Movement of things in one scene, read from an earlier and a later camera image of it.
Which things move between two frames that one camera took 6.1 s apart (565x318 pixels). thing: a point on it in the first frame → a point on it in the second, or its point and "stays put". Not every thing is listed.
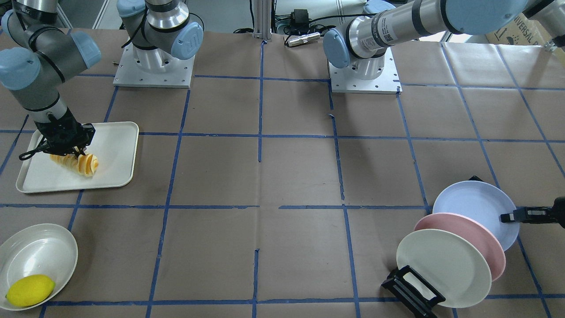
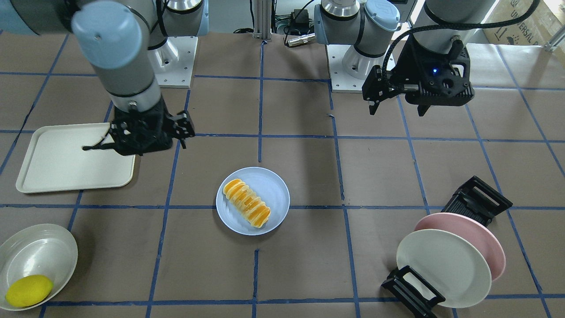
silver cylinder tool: (303, 39) stays put
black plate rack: (411, 301) stays put
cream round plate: (46, 249) stays put
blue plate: (483, 201) → (267, 185)
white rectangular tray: (114, 145) stays put
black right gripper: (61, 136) → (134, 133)
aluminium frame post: (262, 19) stays put
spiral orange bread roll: (86, 164) → (245, 198)
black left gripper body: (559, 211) → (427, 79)
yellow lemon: (29, 290) stays put
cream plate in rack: (451, 263) stays put
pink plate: (472, 230) stays put
